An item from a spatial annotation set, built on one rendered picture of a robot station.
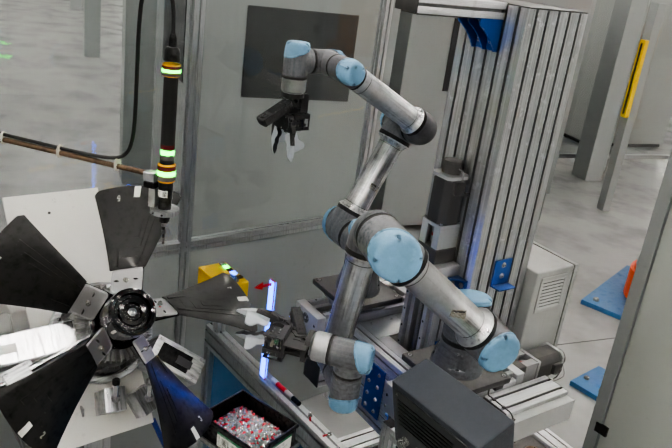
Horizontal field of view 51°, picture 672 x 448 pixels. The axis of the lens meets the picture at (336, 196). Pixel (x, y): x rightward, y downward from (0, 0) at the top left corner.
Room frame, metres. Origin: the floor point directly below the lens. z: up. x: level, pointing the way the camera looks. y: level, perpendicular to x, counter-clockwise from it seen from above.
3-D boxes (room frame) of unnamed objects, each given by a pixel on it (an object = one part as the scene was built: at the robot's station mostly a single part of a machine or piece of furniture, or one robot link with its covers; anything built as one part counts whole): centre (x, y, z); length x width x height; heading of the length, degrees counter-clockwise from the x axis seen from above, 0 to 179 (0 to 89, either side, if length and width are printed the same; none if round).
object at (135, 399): (1.57, 0.44, 0.91); 0.12 x 0.08 x 0.12; 40
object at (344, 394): (1.51, -0.08, 1.08); 0.11 x 0.08 x 0.11; 19
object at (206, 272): (2.05, 0.33, 1.02); 0.16 x 0.10 x 0.11; 40
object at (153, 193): (1.59, 0.42, 1.50); 0.09 x 0.07 x 0.10; 75
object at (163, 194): (1.59, 0.41, 1.65); 0.04 x 0.04 x 0.46
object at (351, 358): (1.49, -0.09, 1.18); 0.11 x 0.08 x 0.09; 77
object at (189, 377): (1.64, 0.39, 0.98); 0.20 x 0.16 x 0.20; 40
